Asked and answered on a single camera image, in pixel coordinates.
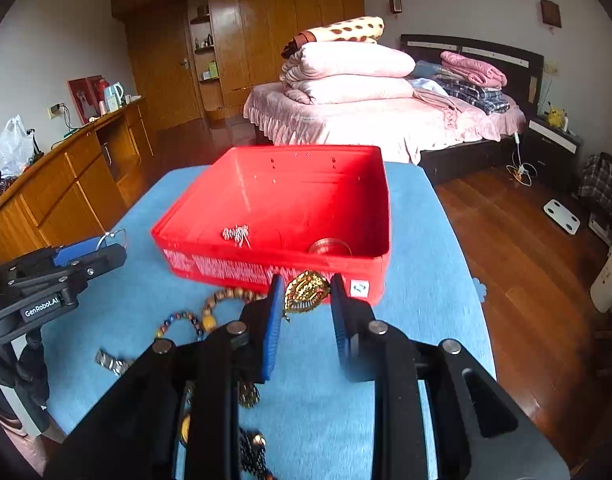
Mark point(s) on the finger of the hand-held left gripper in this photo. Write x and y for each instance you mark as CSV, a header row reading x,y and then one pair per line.
x,y
75,252
105,260

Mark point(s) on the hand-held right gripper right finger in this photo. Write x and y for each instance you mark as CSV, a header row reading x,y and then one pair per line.
x,y
342,332

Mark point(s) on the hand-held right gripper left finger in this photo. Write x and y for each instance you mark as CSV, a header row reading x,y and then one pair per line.
x,y
270,332

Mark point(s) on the thin silver hoop bangle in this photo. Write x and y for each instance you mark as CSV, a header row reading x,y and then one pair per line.
x,y
116,233

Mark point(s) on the red tin box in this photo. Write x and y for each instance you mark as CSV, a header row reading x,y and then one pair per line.
x,y
266,270

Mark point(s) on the wooden sideboard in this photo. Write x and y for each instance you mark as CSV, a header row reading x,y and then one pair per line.
x,y
60,190

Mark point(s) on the blue table mat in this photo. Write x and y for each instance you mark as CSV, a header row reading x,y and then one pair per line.
x,y
426,285

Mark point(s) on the white plastic bag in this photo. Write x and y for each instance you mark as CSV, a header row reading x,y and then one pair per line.
x,y
13,147

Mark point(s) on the red picture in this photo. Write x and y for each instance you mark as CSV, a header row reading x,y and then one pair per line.
x,y
80,97

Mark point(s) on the white electric kettle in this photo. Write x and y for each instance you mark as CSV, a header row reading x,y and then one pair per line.
x,y
114,97

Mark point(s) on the red thermos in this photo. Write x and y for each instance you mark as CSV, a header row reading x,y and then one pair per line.
x,y
101,92

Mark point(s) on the wooden door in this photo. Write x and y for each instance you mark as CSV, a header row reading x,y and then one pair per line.
x,y
163,75

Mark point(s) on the pink frilled bedspread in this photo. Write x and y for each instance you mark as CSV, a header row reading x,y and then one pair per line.
x,y
366,120

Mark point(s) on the green box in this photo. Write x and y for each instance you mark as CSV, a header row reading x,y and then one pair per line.
x,y
213,70

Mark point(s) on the dark wooden bed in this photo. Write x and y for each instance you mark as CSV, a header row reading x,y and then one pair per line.
x,y
486,152

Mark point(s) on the large pink folded quilt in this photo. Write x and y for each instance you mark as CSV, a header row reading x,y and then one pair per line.
x,y
351,60
351,91

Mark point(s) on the white bathroom scale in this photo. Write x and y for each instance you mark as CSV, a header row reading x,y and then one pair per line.
x,y
562,216

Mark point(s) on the pink towel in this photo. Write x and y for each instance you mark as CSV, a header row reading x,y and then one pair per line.
x,y
436,99

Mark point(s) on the white floor appliance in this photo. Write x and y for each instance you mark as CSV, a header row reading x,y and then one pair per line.
x,y
608,280

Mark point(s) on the plaid folded clothes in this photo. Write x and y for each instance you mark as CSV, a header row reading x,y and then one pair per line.
x,y
478,96

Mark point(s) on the light blue clothes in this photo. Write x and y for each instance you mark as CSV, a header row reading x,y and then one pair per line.
x,y
428,72

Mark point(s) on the dark nightstand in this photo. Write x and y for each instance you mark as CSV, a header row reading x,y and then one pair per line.
x,y
551,152

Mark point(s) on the small pink folded blanket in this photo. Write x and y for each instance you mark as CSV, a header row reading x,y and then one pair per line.
x,y
473,67

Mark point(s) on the wooden wardrobe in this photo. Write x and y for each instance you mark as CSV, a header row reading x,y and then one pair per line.
x,y
286,20

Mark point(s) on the plaid bag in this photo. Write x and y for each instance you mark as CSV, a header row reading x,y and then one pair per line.
x,y
603,185

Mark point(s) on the cream brown-spotted blanket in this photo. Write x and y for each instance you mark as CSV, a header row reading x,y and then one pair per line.
x,y
346,30

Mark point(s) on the yellow plush toy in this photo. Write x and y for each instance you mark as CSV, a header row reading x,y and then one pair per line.
x,y
555,116

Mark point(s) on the wall socket with charger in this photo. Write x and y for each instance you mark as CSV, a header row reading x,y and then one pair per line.
x,y
55,110

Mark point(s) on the small wall lamp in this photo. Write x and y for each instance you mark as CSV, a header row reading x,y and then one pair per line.
x,y
396,5

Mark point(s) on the bedside wall socket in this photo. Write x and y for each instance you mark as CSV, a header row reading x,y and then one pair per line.
x,y
551,67

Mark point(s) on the brown wall lamp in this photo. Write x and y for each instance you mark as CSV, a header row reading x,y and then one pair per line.
x,y
551,14

